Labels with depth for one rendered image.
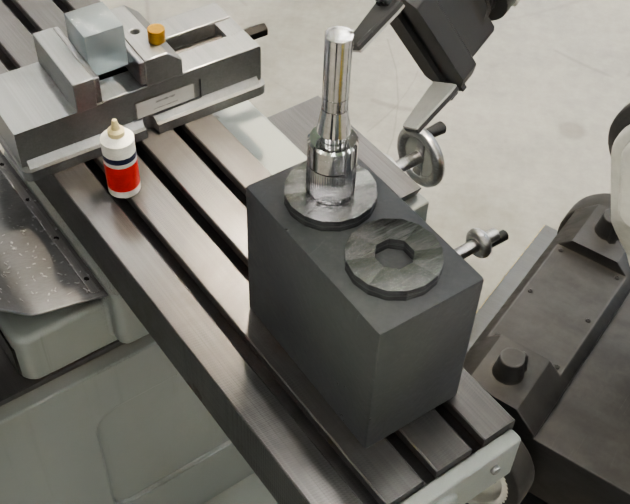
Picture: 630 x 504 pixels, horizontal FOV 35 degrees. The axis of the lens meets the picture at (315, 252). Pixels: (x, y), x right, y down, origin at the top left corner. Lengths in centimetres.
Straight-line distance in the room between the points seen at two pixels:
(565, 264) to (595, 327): 13
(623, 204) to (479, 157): 146
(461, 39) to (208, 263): 40
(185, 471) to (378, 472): 72
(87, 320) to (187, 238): 18
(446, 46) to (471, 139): 182
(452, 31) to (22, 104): 58
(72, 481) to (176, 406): 18
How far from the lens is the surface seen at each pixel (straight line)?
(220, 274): 114
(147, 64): 126
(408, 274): 88
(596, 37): 324
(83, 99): 125
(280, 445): 100
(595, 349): 158
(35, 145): 126
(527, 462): 146
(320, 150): 89
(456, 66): 95
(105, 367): 135
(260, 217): 96
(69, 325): 127
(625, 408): 153
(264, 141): 147
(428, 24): 93
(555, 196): 264
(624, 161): 124
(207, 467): 170
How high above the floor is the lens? 177
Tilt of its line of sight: 47 degrees down
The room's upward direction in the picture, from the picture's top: 3 degrees clockwise
